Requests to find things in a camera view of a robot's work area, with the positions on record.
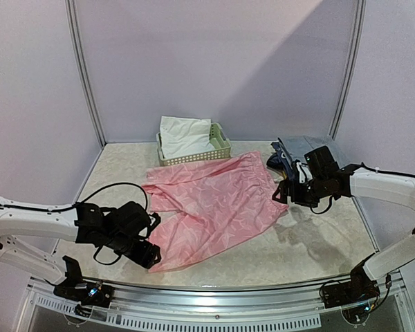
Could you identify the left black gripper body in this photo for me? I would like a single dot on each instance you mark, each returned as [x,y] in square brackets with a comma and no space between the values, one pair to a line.
[122,245]

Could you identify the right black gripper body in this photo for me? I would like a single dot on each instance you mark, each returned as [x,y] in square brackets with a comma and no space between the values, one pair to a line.
[290,190]

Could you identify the pink patterned shorts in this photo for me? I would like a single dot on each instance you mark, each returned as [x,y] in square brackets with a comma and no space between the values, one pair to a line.
[212,206]

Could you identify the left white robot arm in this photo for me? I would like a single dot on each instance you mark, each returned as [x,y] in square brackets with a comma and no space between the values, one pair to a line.
[124,230]

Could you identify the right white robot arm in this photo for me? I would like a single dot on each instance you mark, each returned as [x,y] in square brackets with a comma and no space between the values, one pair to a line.
[318,176]

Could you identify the navy folded garment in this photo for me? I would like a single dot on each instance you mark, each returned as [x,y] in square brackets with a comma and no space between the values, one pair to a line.
[281,160]

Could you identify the grey blue folded garment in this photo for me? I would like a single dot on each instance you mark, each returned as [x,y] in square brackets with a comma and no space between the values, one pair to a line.
[298,146]

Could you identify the green plastic basket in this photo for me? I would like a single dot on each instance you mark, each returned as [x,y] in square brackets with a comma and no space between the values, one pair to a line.
[220,142]

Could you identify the white cloth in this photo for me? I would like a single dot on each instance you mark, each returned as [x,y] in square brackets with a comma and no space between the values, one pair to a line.
[184,136]

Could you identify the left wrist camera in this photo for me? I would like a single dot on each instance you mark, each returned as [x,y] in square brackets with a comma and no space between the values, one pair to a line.
[155,222]

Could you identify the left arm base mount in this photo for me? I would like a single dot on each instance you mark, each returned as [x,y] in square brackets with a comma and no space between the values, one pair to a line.
[86,294]

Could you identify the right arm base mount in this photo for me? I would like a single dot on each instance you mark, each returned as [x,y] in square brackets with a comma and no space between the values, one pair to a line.
[357,300]

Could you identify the right aluminium frame post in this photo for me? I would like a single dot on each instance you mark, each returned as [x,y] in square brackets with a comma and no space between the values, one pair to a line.
[354,45]

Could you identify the aluminium frame post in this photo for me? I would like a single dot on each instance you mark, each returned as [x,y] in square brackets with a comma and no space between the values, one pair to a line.
[73,22]
[354,45]

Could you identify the front aluminium rail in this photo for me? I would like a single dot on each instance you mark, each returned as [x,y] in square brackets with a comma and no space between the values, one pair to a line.
[291,307]

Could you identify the left aluminium frame post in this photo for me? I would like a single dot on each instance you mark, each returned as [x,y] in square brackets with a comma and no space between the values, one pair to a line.
[73,22]

